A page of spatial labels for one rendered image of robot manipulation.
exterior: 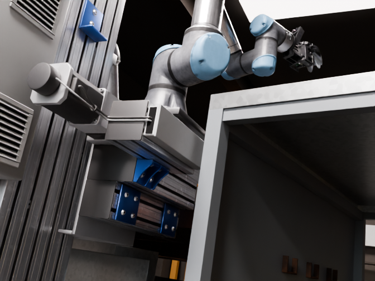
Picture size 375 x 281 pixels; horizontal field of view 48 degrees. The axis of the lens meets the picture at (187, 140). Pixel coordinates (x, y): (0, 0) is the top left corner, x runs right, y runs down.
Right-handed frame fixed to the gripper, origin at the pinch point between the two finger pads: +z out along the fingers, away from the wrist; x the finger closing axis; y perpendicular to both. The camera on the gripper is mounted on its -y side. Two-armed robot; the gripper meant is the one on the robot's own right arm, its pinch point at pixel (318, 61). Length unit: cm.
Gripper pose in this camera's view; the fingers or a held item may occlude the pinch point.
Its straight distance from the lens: 169.3
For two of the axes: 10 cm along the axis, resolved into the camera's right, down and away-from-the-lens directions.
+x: 6.5, -2.6, -7.1
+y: -0.6, 9.2, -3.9
